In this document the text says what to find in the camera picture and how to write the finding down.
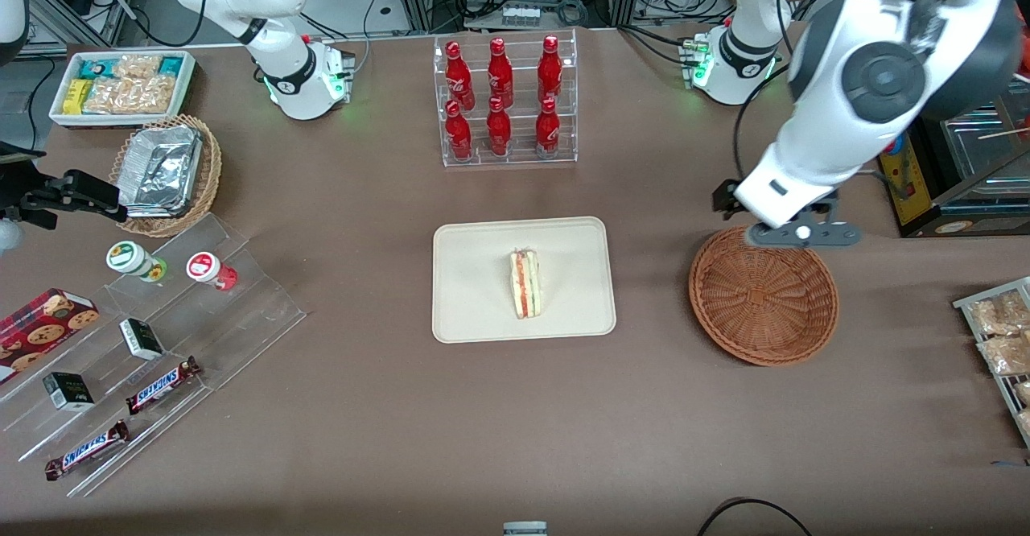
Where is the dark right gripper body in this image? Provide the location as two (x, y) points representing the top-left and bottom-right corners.
(0, 143), (39, 223)

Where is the triangular sandwich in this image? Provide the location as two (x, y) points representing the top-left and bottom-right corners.
(509, 249), (542, 320)

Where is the silver foil tray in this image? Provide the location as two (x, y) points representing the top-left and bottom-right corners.
(113, 124), (204, 219)

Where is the round brown wicker basket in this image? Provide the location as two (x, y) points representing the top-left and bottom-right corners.
(688, 225), (840, 368)

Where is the light wicker basket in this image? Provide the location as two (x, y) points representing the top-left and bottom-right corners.
(109, 113), (223, 238)

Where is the tray of snack bags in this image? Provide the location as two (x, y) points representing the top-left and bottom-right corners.
(953, 277), (1030, 450)

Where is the beige rectangular tray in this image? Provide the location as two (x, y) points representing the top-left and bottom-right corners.
(432, 216), (617, 344)

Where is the green lidded snack cup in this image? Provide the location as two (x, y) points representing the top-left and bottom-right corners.
(106, 241), (168, 282)

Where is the large clear cracker bag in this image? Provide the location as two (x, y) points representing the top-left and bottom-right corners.
(83, 76), (178, 115)

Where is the red cookie box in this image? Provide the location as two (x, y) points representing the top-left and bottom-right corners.
(0, 288), (101, 385)

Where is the small clear cracker bag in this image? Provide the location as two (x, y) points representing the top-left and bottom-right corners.
(113, 55), (164, 80)

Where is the red lidded snack cup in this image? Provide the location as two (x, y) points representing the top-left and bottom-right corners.
(186, 252), (238, 291)

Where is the white rectangular snack bin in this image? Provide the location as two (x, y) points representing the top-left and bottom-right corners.
(48, 50), (198, 128)

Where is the small black box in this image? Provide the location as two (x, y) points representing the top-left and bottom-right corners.
(119, 318), (165, 361)
(43, 372), (95, 412)

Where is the black food warmer case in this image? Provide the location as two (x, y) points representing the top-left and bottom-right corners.
(873, 53), (1030, 239)

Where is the red cola bottle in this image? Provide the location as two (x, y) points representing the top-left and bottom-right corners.
(535, 97), (561, 159)
(445, 41), (476, 111)
(538, 35), (563, 107)
(486, 96), (513, 158)
(445, 100), (473, 162)
(488, 37), (514, 109)

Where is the clear acrylic stepped display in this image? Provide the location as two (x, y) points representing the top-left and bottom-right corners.
(0, 212), (307, 498)

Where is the Snickers chocolate bar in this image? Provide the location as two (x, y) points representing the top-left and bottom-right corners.
(44, 420), (130, 481)
(126, 357), (202, 416)

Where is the clear bag of snacks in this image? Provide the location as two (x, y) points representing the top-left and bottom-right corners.
(970, 291), (1030, 336)
(976, 333), (1030, 377)

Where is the clear acrylic bottle rack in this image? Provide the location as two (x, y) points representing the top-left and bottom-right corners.
(433, 27), (579, 168)

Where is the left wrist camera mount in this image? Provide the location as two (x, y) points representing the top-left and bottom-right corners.
(744, 214), (863, 249)

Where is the black looped cable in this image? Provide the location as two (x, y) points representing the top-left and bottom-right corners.
(696, 498), (814, 536)

